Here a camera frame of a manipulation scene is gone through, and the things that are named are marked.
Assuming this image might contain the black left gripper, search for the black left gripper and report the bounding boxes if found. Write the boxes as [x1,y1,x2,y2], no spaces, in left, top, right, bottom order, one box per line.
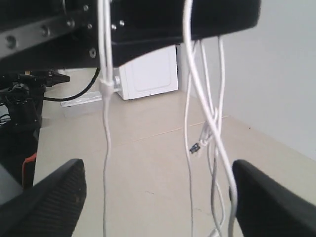
[0,0,103,74]

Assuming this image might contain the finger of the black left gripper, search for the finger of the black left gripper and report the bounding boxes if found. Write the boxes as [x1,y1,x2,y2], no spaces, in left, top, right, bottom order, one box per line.
[110,0,261,67]

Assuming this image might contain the white wired earphones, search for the white wired earphones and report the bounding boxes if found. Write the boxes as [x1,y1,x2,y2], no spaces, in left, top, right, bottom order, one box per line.
[97,0,239,237]

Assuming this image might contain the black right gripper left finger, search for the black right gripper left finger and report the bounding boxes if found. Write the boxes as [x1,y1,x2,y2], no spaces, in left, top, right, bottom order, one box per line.
[0,159,86,237]

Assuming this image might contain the white box appliance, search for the white box appliance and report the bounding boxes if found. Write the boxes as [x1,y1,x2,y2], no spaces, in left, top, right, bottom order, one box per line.
[114,45,178,100]

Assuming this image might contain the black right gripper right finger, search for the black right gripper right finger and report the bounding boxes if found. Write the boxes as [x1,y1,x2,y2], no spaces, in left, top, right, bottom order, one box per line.
[233,159,316,237]

